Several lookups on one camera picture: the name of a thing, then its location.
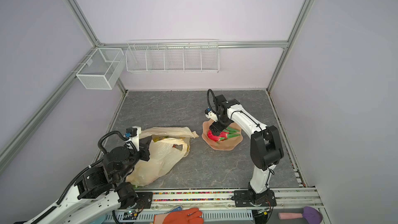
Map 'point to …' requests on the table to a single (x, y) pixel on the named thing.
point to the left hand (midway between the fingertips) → (151, 140)
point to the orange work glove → (178, 215)
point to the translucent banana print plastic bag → (169, 145)
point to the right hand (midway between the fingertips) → (220, 128)
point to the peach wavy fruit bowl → (226, 144)
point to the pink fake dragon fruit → (227, 133)
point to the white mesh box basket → (101, 69)
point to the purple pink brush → (311, 215)
